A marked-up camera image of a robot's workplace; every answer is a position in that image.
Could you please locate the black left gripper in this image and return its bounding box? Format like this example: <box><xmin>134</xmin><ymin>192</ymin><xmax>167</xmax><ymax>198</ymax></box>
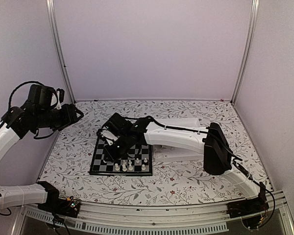
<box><xmin>35</xmin><ymin>103</ymin><xmax>84</xmax><ymax>131</ymax></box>

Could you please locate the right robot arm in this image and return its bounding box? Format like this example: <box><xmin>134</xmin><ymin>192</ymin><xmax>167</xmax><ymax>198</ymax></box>
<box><xmin>97</xmin><ymin>113</ymin><xmax>267</xmax><ymax>213</ymax></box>

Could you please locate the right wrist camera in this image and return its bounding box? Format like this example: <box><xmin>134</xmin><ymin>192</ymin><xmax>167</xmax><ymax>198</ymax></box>
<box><xmin>97</xmin><ymin>129</ymin><xmax>118</xmax><ymax>145</ymax></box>

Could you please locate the black grey chessboard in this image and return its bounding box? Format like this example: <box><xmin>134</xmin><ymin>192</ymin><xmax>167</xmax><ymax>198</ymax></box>
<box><xmin>89</xmin><ymin>138</ymin><xmax>153</xmax><ymax>176</ymax></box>

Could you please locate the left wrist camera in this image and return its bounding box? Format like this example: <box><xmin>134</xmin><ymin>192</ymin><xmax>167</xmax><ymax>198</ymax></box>
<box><xmin>50</xmin><ymin>88</ymin><xmax>65</xmax><ymax>110</ymax></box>

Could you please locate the metal frame post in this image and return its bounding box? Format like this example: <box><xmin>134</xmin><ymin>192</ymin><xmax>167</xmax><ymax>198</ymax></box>
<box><xmin>46</xmin><ymin>0</ymin><xmax>76</xmax><ymax>103</ymax></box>
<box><xmin>231</xmin><ymin>0</ymin><xmax>260</xmax><ymax>106</ymax></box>

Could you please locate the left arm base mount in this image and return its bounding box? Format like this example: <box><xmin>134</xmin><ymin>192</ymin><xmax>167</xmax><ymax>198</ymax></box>
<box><xmin>38</xmin><ymin>194</ymin><xmax>81</xmax><ymax>218</ymax></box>

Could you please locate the floral table mat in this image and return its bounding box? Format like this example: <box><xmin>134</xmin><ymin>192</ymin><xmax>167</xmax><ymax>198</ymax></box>
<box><xmin>40</xmin><ymin>100</ymin><xmax>272</xmax><ymax>206</ymax></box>

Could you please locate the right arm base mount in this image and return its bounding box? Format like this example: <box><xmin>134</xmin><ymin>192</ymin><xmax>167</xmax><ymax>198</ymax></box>
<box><xmin>226</xmin><ymin>197</ymin><xmax>269</xmax><ymax>230</ymax></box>

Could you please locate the white plastic tray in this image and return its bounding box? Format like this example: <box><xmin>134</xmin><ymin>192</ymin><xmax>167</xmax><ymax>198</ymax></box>
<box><xmin>145</xmin><ymin>118</ymin><xmax>207</xmax><ymax>162</ymax></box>

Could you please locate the right metal frame post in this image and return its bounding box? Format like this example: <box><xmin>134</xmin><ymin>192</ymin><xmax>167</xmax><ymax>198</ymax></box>
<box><xmin>231</xmin><ymin>0</ymin><xmax>260</xmax><ymax>106</ymax></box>

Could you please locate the left metal frame post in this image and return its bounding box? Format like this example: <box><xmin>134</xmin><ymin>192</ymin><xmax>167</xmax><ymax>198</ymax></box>
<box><xmin>46</xmin><ymin>0</ymin><xmax>76</xmax><ymax>103</ymax></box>

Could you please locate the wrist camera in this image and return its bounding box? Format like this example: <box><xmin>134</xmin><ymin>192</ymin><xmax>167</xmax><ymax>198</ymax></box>
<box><xmin>97</xmin><ymin>129</ymin><xmax>118</xmax><ymax>145</ymax></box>
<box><xmin>50</xmin><ymin>88</ymin><xmax>65</xmax><ymax>110</ymax></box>

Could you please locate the aluminium front rail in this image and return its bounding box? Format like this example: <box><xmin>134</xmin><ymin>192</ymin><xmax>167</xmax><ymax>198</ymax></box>
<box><xmin>11</xmin><ymin>190</ymin><xmax>294</xmax><ymax>235</ymax></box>

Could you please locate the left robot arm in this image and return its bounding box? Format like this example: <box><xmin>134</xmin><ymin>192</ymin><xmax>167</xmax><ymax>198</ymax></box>
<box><xmin>0</xmin><ymin>81</ymin><xmax>84</xmax><ymax>213</ymax></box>

